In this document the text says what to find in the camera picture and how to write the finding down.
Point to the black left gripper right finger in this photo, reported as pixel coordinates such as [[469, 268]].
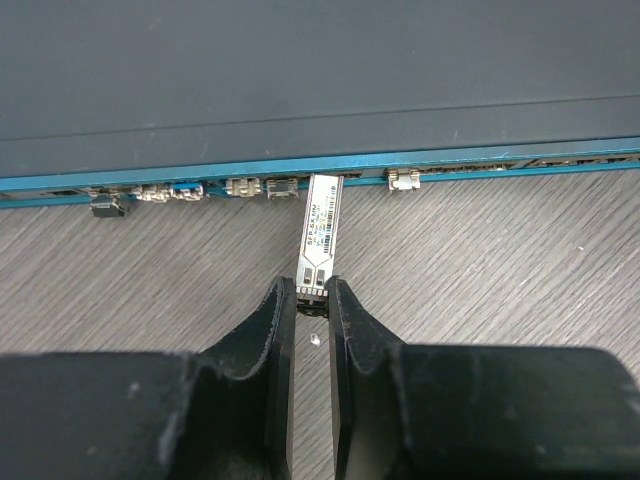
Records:
[[368, 403]]

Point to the grey blue network switch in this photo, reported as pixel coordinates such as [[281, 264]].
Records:
[[105, 103]]

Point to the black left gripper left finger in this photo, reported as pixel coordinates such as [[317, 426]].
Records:
[[245, 394]]

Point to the silver SFP module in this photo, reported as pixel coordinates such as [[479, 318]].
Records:
[[318, 244]]

